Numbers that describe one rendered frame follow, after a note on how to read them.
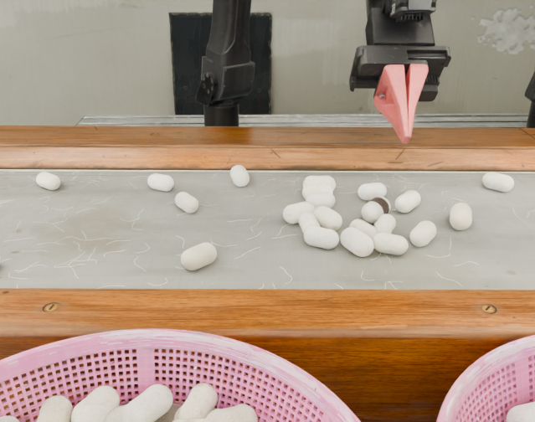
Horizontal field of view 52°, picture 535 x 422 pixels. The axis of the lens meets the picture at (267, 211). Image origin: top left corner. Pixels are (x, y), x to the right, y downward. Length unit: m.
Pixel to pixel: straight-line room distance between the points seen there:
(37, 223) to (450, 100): 2.41
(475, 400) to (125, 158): 0.51
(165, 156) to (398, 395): 0.43
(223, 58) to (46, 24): 1.84
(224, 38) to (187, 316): 0.61
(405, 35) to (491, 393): 0.40
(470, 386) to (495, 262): 0.20
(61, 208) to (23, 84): 2.19
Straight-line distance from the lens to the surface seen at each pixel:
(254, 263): 0.49
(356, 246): 0.49
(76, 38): 2.68
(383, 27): 0.65
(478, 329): 0.40
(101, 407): 0.36
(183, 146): 0.72
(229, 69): 0.93
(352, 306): 0.39
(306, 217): 0.53
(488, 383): 0.37
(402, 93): 0.61
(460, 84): 2.81
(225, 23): 0.92
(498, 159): 0.76
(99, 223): 0.58
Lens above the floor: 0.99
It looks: 25 degrees down
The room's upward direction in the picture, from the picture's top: straight up
